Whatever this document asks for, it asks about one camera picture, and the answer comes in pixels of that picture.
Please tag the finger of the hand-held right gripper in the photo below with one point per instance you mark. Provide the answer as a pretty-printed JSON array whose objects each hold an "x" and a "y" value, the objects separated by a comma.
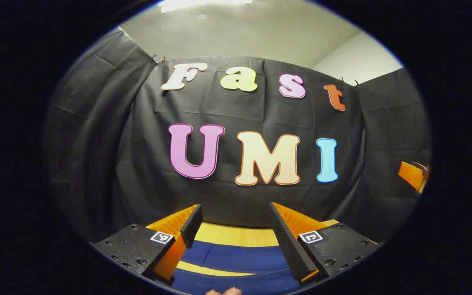
[{"x": 410, "y": 174}]

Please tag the white ceiling light panel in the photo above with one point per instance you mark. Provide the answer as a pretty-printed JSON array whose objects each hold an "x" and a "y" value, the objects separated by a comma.
[{"x": 203, "y": 4}]

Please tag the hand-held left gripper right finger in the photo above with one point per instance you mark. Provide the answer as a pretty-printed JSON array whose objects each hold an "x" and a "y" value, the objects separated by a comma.
[{"x": 289, "y": 246}]

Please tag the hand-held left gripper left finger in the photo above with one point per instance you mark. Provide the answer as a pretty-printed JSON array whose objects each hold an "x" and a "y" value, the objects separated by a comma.
[{"x": 191, "y": 225}]

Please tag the blue denim jeans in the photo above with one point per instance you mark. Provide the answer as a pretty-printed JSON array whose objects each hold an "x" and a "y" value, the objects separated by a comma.
[{"x": 236, "y": 258}]

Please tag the black backdrop cloth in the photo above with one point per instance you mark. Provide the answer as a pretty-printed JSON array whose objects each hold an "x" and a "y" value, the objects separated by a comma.
[{"x": 137, "y": 164}]

